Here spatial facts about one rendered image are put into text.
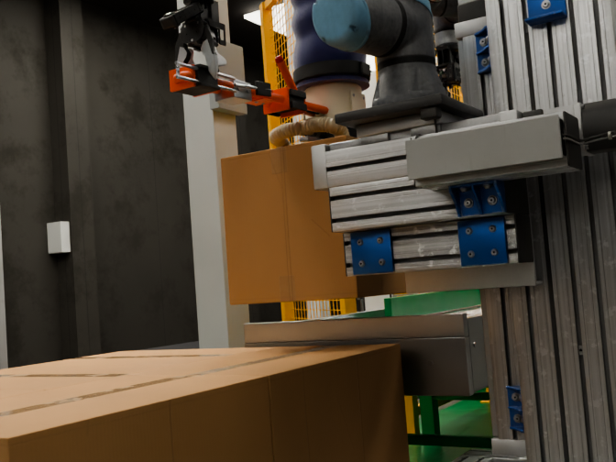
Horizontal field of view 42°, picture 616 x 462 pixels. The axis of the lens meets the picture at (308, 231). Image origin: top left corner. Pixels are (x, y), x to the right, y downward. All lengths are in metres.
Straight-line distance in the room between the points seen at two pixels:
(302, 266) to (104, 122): 7.24
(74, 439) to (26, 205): 7.09
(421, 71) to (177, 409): 0.77
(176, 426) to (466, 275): 0.64
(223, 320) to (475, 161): 2.14
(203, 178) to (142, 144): 6.13
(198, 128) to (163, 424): 2.24
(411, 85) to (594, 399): 0.69
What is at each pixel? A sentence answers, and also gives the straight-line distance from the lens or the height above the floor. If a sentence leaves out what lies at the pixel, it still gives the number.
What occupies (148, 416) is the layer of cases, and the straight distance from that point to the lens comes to 1.32.
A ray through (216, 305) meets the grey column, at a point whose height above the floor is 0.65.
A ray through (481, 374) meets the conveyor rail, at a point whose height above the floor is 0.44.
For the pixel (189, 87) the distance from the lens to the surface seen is 1.84.
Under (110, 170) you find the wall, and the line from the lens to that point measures 9.08.
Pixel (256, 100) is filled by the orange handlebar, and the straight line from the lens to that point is 2.04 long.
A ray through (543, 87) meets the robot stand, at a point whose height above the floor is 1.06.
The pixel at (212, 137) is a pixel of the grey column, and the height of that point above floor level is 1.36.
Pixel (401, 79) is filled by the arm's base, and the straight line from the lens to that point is 1.56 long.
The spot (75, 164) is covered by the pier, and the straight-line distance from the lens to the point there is 8.43.
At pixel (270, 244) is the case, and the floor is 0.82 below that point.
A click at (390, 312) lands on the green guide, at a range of 2.99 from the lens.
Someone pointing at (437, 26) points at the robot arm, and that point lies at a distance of 2.52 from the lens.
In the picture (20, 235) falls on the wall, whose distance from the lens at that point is 8.17.
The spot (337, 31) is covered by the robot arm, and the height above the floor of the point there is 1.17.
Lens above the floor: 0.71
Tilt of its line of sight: 4 degrees up
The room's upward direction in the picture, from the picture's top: 4 degrees counter-clockwise
